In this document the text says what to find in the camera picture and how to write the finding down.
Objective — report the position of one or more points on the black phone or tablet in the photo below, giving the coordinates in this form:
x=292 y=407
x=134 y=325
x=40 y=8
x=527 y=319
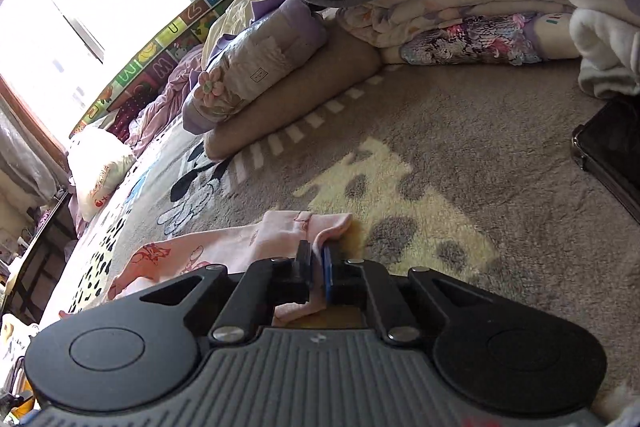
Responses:
x=612 y=147

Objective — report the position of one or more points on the brown pillow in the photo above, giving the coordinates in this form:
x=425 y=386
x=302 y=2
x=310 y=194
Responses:
x=310 y=89

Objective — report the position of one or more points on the clear plastic curtain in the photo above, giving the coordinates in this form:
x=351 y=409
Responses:
x=25 y=152

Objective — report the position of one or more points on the window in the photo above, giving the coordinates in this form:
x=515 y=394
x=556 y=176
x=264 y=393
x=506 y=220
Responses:
x=90 y=7

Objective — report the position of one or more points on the purple floral pillow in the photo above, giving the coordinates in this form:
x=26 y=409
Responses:
x=250 y=67

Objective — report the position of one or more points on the cartoon printed fleece blanket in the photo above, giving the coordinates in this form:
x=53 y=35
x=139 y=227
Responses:
x=450 y=157

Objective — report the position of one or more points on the colourful alphabet play mat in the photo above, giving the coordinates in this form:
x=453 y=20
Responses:
x=165 y=42

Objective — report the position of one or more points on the dark wooden desk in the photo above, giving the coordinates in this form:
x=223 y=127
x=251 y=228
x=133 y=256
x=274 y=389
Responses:
x=40 y=252

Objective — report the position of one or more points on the pink quilt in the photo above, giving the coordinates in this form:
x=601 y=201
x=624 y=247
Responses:
x=165 y=99

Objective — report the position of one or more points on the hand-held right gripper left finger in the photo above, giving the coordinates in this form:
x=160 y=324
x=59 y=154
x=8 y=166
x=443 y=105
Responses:
x=304 y=263

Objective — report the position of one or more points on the purple cartoon printed cloth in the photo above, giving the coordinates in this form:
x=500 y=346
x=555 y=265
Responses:
x=475 y=39

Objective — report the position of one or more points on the pink printed garment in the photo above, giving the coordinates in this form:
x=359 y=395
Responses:
x=225 y=247

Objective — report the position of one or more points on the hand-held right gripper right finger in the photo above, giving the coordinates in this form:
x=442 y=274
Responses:
x=328 y=278

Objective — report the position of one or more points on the white printed pillow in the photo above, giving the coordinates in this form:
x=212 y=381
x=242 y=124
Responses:
x=100 y=172

